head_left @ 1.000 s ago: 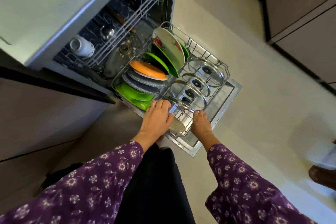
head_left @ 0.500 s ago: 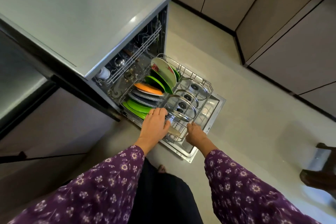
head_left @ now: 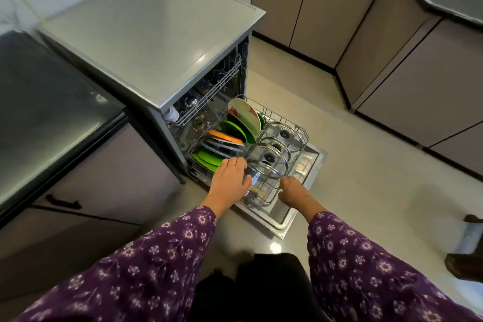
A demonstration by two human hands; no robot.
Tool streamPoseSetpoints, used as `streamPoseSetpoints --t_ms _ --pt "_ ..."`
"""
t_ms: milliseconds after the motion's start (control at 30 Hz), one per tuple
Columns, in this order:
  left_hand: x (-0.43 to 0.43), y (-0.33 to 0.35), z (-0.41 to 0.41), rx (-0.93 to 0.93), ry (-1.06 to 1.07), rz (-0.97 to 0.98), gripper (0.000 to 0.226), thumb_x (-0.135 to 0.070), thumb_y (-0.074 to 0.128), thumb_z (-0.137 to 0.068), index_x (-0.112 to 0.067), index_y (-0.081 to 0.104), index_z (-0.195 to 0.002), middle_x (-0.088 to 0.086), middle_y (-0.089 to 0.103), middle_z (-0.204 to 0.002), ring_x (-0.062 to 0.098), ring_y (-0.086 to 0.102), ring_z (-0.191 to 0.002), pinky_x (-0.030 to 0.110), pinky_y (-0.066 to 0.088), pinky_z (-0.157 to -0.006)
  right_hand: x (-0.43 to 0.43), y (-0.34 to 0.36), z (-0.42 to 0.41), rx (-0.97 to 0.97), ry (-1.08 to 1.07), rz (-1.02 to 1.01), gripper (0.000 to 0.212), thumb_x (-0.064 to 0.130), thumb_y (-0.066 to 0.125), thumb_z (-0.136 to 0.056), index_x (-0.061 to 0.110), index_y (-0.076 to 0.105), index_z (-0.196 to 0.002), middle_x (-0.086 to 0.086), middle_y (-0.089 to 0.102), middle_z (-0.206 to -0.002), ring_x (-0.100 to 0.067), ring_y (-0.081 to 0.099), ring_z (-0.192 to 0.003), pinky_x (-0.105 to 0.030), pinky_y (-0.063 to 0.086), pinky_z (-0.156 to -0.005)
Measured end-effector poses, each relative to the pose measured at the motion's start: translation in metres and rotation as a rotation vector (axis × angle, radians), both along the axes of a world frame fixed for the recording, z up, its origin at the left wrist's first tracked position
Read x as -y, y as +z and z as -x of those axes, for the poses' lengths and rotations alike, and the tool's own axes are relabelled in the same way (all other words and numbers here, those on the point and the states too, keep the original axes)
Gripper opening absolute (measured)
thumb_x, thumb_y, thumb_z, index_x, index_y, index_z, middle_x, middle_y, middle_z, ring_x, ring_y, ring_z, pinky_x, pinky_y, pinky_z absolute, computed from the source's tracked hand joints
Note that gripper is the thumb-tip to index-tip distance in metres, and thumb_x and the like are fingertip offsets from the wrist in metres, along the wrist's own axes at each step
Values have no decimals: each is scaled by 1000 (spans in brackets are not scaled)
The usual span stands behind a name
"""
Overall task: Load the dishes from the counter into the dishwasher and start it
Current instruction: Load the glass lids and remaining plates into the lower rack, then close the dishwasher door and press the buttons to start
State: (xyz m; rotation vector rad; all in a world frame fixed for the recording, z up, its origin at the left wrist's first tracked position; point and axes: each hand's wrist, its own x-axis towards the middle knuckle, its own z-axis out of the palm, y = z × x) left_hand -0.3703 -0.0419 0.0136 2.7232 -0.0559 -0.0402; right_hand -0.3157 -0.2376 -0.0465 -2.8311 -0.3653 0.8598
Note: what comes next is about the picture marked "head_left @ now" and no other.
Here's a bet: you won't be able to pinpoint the person's right hand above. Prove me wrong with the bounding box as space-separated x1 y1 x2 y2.
278 176 316 214

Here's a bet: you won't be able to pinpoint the person's left hand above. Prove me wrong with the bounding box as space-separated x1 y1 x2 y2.
209 157 253 208

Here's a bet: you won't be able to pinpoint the wire dishwasher rack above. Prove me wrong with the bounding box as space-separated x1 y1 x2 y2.
165 52 243 127
187 95 310 210

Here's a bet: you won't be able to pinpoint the person's left forearm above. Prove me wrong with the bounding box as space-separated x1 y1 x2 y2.
15 197 242 322

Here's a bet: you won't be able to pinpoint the person's right forearm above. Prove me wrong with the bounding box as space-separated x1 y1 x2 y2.
297 199 483 322

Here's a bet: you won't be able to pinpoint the steel dishwasher door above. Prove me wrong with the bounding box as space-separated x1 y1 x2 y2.
232 144 328 240

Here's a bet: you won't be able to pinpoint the glass lid with black knob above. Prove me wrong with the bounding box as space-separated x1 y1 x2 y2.
264 122 305 153
247 142 292 176

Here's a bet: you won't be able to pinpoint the clear glass plate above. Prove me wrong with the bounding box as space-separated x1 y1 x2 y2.
201 139 247 159

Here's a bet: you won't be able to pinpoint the light green plate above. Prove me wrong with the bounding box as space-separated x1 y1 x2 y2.
192 150 227 174

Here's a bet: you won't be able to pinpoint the orange plate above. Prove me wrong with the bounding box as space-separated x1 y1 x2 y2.
208 130 245 146

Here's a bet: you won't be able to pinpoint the large green plate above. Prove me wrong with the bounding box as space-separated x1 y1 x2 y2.
220 120 248 144

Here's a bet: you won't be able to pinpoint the white floral plate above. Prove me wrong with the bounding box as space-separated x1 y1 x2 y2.
227 98 262 138

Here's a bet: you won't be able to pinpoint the person's black trousers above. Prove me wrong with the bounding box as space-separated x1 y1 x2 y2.
188 252 330 322

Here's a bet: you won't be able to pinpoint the beige cabinet with drawer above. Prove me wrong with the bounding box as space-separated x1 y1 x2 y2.
0 122 182 296

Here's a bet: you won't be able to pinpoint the silver dishwasher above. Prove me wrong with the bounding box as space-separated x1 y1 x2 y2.
38 0 267 185

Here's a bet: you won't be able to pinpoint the black countertop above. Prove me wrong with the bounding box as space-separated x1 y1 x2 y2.
0 30 129 226

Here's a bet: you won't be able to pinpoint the black drawer handle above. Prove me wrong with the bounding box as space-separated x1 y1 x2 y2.
45 194 82 210

